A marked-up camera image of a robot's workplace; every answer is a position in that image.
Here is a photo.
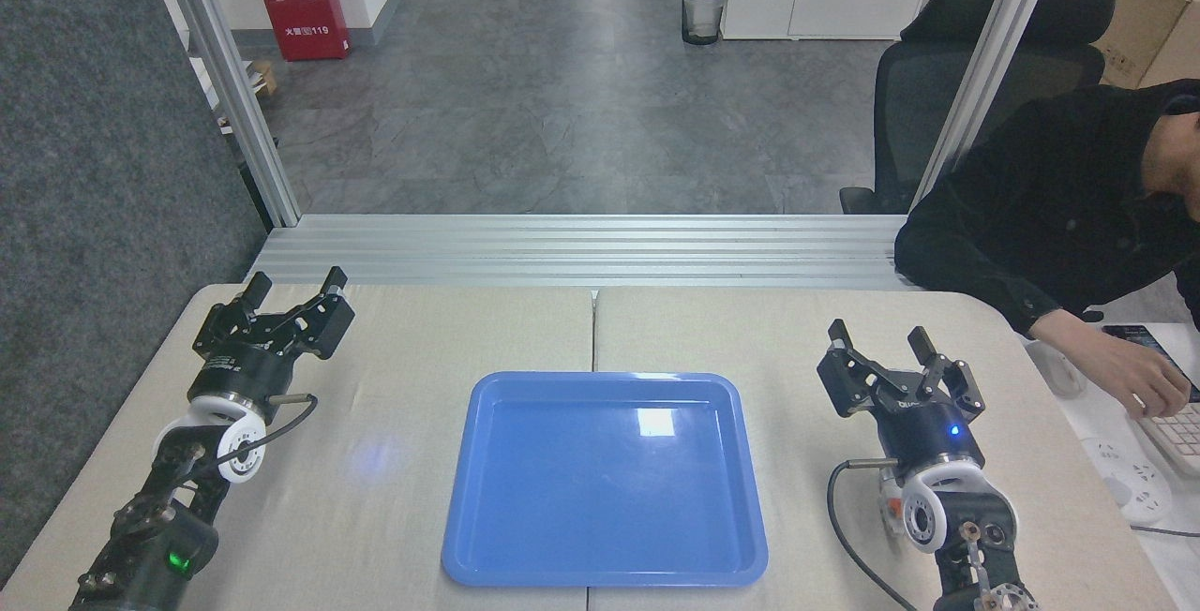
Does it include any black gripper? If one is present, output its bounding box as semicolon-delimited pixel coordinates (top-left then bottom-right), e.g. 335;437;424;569
187;266;356;415
817;319;986;477

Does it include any black smartphone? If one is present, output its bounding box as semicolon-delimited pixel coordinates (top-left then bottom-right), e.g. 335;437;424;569
1103;324;1200;403

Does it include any blue plastic tray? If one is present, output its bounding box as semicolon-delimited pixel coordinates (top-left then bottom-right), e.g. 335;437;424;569
442;371;770;589

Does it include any person's hand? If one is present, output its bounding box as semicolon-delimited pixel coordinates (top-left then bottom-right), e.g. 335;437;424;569
1072;332;1192;422

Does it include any white computer mouse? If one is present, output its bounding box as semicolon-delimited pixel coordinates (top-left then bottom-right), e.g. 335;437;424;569
1024;337;1088;399

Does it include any grey felt partition panel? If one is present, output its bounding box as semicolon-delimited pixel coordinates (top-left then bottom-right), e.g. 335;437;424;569
0;0;274;586

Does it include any person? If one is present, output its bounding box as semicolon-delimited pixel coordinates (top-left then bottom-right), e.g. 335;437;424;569
893;79;1200;342

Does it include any white power strip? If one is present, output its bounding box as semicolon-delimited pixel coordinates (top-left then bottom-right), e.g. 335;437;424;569
1081;437;1174;527

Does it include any black office chair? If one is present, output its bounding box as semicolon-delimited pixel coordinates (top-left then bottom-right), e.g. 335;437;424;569
839;0;1117;216

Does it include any white keyboard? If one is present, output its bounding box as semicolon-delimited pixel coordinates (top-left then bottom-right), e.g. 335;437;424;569
1132;400;1200;480

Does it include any red fire extinguisher box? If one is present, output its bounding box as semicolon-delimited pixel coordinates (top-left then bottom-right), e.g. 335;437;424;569
247;0;352;63

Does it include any brown cardboard box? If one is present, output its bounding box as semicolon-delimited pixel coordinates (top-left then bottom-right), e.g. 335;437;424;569
1085;0;1200;92

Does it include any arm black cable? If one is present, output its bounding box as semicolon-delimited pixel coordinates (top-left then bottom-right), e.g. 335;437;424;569
826;458;922;611
183;393;319;483

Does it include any silver aluminium post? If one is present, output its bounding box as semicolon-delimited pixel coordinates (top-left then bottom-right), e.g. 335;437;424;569
907;0;1070;216
148;0;302;229

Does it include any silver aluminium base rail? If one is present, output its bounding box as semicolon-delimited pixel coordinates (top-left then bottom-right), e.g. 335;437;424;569
246;214;926;292

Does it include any wire mesh trash bin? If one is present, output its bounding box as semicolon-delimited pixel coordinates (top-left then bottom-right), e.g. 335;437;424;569
681;0;728;47

